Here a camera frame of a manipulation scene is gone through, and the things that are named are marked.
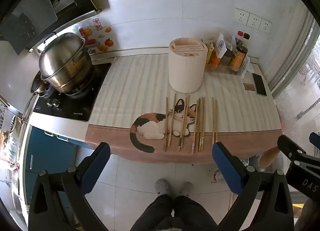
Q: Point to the orange bottle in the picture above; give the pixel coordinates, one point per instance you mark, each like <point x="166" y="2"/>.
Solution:
<point x="215" y="60"/>

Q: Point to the person's left leg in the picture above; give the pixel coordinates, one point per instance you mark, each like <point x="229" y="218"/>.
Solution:
<point x="155" y="213"/>

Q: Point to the light wooden rod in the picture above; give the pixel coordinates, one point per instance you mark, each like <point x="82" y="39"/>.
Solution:
<point x="268" y="157"/>

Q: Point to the single bamboo chopstick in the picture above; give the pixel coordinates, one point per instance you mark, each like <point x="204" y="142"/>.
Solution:
<point x="216" y="121"/>

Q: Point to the fruit wall sticker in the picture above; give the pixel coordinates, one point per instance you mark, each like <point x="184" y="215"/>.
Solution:
<point x="100" y="37"/>

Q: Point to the person's right forearm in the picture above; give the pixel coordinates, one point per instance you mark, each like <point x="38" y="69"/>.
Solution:
<point x="312" y="216"/>

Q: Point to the row of wooden chopsticks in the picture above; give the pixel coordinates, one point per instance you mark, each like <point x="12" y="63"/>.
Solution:
<point x="199" y="121"/>

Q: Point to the person's right leg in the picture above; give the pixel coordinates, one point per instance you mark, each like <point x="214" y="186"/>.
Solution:
<point x="192" y="213"/>

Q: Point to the black smartphone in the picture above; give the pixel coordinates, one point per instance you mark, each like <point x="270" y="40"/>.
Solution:
<point x="259" y="84"/>

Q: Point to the white crumpled paper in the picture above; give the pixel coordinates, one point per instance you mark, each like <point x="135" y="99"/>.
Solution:
<point x="247" y="67"/>

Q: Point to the black range hood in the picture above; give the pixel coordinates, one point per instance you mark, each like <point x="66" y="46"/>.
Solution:
<point x="32" y="9"/>

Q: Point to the stainless steel pot lid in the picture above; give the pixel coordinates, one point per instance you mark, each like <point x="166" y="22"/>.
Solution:
<point x="60" y="53"/>

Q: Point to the black glass gas stove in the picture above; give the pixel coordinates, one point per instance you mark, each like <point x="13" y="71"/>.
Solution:
<point x="72" y="107"/>

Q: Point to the dark yellow label sauce bottle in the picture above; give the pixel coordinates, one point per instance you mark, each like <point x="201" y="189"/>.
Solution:
<point x="238" y="58"/>

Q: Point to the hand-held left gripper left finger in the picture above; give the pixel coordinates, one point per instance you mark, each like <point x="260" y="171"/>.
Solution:
<point x="96" y="168"/>

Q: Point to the cream round utensil holder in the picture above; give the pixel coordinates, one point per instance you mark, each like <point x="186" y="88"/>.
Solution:
<point x="186" y="71"/>

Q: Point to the grey left slipper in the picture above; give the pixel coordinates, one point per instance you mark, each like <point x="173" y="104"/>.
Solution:
<point x="162" y="186"/>

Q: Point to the cat printed striped mat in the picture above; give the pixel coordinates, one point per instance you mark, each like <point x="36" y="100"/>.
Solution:
<point x="140" y="81"/>

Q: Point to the black capped bottle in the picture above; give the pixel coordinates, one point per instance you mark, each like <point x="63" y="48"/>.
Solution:
<point x="246" y="38"/>

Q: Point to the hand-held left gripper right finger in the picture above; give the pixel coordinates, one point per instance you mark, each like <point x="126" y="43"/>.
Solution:
<point x="226" y="168"/>

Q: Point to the small brown card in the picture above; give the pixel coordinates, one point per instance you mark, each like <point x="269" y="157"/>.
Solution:
<point x="248" y="86"/>

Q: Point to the red stamp wall sticker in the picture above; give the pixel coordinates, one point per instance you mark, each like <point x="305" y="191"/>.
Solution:
<point x="97" y="24"/>

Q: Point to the blue kitchen cabinet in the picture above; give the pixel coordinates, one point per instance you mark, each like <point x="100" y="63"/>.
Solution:
<point x="47" y="153"/>

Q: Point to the red capped bottle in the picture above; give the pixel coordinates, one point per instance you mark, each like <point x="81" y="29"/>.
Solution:
<point x="239" y="36"/>

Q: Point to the white wall socket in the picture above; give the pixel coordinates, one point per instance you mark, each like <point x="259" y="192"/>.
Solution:
<point x="241" y="16"/>
<point x="265" y="25"/>
<point x="254" y="21"/>

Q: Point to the window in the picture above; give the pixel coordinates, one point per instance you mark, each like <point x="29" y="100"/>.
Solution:
<point x="296" y="58"/>

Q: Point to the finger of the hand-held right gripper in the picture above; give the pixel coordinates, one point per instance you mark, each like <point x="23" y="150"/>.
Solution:
<point x="315" y="140"/>
<point x="287" y="146"/>

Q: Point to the small yellow box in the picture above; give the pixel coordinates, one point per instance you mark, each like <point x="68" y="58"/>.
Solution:
<point x="210" y="52"/>

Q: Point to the stove knob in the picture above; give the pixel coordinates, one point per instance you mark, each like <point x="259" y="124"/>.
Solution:
<point x="57" y="103"/>
<point x="51" y="102"/>

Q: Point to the metal dish rack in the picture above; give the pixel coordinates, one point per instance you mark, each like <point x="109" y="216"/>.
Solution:
<point x="7" y="141"/>

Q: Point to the white seasoning packet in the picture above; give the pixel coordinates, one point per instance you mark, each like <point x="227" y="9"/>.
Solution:
<point x="221" y="45"/>

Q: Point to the person's leg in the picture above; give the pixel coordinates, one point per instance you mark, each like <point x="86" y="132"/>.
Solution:
<point x="192" y="213"/>
<point x="155" y="213"/>

